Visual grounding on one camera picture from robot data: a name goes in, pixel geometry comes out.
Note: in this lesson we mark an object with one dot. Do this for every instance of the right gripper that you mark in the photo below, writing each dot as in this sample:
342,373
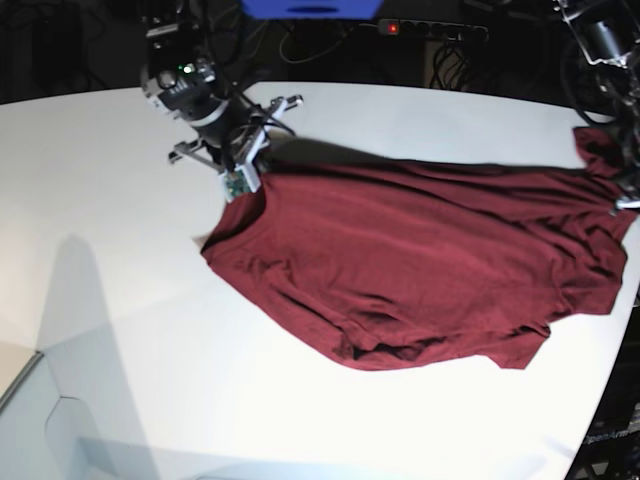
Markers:
235,134

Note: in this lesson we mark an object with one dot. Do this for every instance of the black power strip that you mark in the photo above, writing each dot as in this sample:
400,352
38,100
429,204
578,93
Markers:
433,31

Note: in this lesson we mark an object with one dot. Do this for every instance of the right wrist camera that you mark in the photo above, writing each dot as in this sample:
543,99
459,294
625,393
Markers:
244,179

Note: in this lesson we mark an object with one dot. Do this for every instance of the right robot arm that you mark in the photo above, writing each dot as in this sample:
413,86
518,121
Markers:
189,50

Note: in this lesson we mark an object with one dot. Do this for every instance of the blue box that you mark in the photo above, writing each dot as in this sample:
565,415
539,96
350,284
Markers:
311,9

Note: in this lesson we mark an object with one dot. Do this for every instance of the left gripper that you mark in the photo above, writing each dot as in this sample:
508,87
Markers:
628,182

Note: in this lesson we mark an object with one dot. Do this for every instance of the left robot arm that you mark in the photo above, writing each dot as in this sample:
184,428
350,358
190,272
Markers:
606,36

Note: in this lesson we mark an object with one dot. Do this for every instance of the dark red t-shirt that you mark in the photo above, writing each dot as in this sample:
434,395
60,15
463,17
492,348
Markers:
388,264

